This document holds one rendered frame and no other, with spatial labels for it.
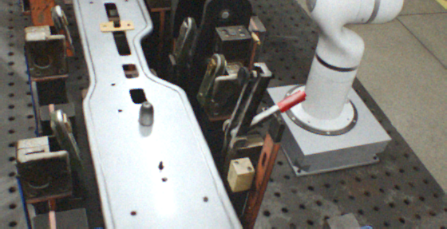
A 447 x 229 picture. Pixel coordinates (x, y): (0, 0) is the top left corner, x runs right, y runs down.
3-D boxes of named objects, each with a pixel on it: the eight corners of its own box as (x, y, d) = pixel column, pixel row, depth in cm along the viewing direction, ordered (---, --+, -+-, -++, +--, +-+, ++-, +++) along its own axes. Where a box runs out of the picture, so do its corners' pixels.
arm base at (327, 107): (338, 85, 150) (355, 36, 137) (363, 129, 136) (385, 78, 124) (279, 88, 145) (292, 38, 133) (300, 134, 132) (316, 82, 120)
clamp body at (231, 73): (183, 168, 130) (199, 58, 105) (223, 161, 134) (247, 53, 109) (194, 195, 124) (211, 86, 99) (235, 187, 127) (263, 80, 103)
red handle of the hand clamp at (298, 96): (225, 124, 92) (298, 82, 90) (230, 130, 93) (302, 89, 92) (233, 140, 89) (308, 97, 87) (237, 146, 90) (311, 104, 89)
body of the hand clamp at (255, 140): (203, 227, 117) (224, 127, 93) (230, 222, 119) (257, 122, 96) (211, 249, 113) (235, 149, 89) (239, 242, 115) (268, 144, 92)
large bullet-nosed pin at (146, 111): (136, 121, 101) (137, 98, 96) (152, 119, 102) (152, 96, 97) (140, 132, 98) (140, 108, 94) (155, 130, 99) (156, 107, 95)
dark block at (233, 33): (195, 152, 134) (215, 26, 106) (219, 148, 136) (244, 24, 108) (200, 166, 131) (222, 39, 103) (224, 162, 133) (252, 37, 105)
